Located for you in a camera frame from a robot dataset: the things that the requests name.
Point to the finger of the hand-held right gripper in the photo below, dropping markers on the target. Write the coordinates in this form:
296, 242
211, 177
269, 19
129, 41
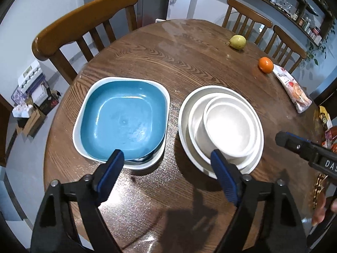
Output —
292, 143
302, 137

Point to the brown beaded mat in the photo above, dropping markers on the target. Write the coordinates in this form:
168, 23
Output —
318, 189

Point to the person's right hand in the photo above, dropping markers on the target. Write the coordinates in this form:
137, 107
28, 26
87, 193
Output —
320, 210

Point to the trailing green plant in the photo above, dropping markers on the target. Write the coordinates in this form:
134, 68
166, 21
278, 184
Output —
317, 48

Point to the large white bowl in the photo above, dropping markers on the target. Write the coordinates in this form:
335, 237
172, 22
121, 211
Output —
196, 163

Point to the dark wooden wall shelf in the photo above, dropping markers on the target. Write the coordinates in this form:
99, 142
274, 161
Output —
289, 13

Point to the green pear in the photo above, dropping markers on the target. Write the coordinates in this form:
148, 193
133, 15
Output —
237, 42

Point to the straight-sided white bowl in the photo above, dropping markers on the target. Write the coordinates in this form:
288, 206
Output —
196, 121

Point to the pile of floor boxes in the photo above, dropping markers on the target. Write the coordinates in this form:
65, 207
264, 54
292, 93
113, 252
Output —
36, 108

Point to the cluster of condiment bottles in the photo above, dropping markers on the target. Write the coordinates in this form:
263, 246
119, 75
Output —
331, 139

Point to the brown wooden cabinet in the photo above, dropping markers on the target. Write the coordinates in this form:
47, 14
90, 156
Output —
5, 131

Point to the blue patterned white square plate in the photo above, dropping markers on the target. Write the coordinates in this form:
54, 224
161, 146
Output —
151, 164

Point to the plastic snack packet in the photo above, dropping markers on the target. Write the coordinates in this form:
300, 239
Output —
292, 87

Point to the wooden chair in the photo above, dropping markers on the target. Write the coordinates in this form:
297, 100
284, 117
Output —
287, 39
84, 18
247, 11

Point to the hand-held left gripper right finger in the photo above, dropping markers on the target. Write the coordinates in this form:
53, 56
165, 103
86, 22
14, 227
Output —
226, 179

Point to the orange fruit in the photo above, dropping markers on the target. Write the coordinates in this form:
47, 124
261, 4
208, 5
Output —
266, 64

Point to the yellow snack packet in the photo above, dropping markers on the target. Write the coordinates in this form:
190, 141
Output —
323, 117

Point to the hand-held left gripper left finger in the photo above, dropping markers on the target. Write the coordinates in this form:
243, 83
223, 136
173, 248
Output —
110, 176

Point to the small white bowl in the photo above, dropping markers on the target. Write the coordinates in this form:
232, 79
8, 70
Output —
231, 129

